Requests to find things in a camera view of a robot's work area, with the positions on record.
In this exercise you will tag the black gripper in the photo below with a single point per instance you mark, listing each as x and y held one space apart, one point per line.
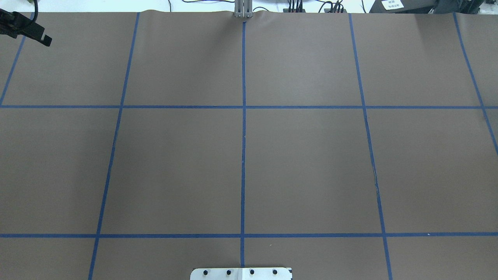
34 32

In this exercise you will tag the grey usb hub left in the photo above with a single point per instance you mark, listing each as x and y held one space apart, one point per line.
294 7

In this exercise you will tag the grey usb hub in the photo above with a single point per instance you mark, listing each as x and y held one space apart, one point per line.
294 7
332 7

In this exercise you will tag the grey usb hub right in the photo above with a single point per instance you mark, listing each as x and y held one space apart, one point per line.
332 7

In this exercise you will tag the black labelled box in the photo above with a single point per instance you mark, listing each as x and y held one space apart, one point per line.
402 6

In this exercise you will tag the aluminium frame post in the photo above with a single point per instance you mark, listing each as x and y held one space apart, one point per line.
243 8

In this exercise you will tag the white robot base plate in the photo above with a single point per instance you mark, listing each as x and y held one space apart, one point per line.
261 273

